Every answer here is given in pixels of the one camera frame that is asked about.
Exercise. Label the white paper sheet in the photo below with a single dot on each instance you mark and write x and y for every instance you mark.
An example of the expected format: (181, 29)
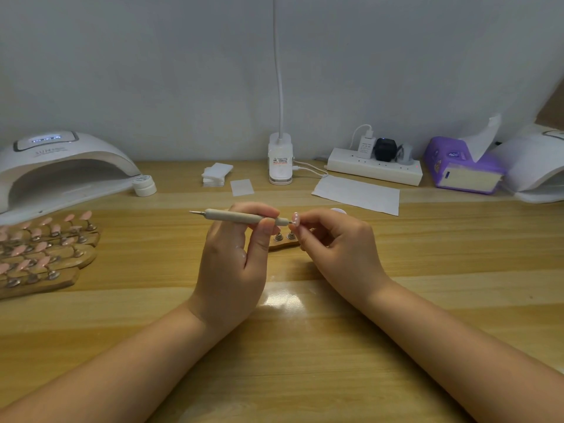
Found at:
(355, 195)

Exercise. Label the small closed white jar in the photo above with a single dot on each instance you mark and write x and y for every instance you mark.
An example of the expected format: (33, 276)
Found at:
(144, 185)

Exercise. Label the person's left forearm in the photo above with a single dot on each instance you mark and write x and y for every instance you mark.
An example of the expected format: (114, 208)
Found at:
(106, 374)

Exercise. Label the stack of white cotton pads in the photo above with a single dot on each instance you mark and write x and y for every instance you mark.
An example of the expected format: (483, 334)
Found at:
(217, 174)

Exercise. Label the brown wooden board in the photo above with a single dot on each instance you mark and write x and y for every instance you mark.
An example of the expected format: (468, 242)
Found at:
(551, 105)

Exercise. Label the grey dotting pen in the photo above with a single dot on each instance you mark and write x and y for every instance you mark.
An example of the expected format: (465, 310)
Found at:
(225, 216)

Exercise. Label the black plug adapter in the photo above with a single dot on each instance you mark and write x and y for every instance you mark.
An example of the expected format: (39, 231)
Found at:
(385, 149)

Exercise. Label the person's left hand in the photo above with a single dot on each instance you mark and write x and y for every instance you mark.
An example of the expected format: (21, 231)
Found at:
(229, 277)

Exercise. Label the white power strip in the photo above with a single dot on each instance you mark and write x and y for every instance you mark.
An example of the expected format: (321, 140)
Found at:
(374, 166)

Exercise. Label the white desk lamp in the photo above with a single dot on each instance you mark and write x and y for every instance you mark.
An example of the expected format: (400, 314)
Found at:
(280, 160)

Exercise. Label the white gel jar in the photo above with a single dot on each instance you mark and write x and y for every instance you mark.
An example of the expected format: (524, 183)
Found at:
(338, 210)

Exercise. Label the wooden nail holder strip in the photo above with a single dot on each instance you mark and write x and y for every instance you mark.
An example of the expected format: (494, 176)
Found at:
(282, 245)

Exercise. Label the white nail lamp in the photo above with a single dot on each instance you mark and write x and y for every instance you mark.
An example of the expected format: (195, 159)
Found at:
(60, 163)
(531, 163)

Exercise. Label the person's right hand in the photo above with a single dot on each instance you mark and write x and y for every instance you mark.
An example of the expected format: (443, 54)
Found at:
(346, 255)

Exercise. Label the white charger plug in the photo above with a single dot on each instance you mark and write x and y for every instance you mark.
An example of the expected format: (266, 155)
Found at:
(366, 147)

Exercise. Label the small white paper square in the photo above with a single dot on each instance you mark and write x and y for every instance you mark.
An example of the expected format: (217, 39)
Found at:
(241, 187)

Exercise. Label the purple tissue box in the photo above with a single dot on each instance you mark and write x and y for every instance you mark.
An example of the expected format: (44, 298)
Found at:
(445, 161)

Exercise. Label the grey plug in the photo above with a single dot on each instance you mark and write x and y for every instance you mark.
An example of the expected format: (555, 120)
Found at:
(405, 155)

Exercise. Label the white tissue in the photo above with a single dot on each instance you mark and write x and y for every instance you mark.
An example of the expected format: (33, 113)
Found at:
(482, 138)

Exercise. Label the person's right forearm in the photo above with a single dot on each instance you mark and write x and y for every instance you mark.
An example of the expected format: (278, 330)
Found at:
(476, 357)

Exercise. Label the wooden stands with pink nails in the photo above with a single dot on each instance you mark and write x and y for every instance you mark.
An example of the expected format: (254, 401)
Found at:
(42, 253)

